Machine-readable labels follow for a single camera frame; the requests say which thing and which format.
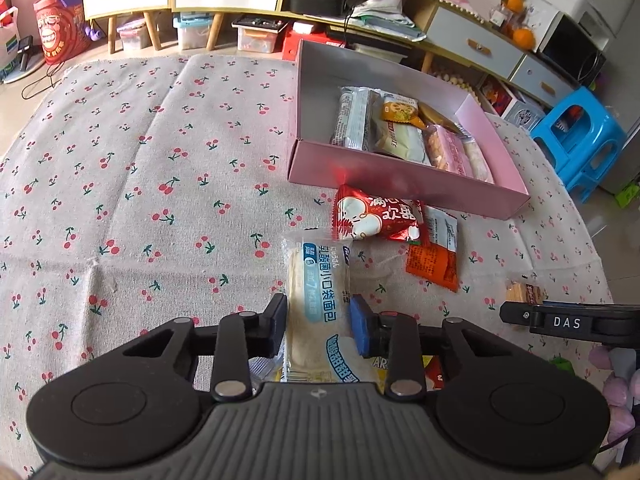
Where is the black charging cable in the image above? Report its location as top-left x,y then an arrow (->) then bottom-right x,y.
342,0 -> 367,47

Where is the pile of folded bags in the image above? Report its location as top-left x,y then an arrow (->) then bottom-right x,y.
350,0 -> 427,42

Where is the small clear storage box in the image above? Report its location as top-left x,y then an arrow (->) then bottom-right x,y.
117,20 -> 151,52

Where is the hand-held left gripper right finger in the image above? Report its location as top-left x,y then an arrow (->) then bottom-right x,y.
349,295 -> 522,402

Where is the small tan cracker packet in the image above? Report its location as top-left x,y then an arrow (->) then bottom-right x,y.
505,280 -> 545,307

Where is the orange white snack packet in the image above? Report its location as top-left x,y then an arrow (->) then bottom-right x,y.
404,207 -> 460,294

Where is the white shopping bag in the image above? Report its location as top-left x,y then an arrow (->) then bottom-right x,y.
0,7 -> 24,82

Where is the clear box with blue lid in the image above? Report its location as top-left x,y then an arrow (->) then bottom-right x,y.
174,15 -> 214,52

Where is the red printed carton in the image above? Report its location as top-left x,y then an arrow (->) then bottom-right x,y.
480,75 -> 516,112

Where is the grey drawer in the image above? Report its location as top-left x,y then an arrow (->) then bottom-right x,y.
427,7 -> 526,74
512,55 -> 571,107

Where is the pink snack packet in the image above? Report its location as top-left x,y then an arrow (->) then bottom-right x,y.
425,125 -> 474,179

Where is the wooden tv cabinet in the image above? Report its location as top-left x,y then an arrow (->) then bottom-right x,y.
82,0 -> 572,107

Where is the blue plastic stool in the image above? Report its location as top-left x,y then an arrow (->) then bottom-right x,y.
530,86 -> 629,202

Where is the white printed crate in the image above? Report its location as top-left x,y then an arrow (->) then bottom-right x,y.
502,97 -> 547,132

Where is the pink cardboard box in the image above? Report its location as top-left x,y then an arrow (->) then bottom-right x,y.
287,39 -> 531,221

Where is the yellow egg tray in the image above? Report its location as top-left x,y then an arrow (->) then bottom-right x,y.
435,62 -> 476,94

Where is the red printed bag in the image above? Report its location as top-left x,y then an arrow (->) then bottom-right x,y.
34,0 -> 92,67

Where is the yellow blue biscuit packet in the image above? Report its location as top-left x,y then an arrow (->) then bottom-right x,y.
372,355 -> 436,392

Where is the pale yellow snack packet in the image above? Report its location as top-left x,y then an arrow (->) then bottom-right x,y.
372,119 -> 434,167

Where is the black microwave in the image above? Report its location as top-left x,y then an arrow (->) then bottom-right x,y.
537,15 -> 607,84

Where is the small orange candy packet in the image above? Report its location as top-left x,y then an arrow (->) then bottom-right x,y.
382,99 -> 420,124

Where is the black power cord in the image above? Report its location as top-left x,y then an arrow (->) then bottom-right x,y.
22,62 -> 67,102

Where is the clear box with black lid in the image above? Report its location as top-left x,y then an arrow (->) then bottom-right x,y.
232,15 -> 289,54

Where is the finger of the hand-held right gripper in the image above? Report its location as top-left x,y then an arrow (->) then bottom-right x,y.
542,300 -> 619,308
500,301 -> 534,329

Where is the silver grey snack packet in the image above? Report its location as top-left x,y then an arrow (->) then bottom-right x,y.
330,87 -> 382,152

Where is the white foam box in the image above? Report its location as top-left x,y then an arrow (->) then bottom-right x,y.
530,0 -> 621,37

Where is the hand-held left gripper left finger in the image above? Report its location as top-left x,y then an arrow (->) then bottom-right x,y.
121,294 -> 289,402

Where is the cherry print tablecloth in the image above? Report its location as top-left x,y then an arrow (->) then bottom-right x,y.
0,52 -> 618,480

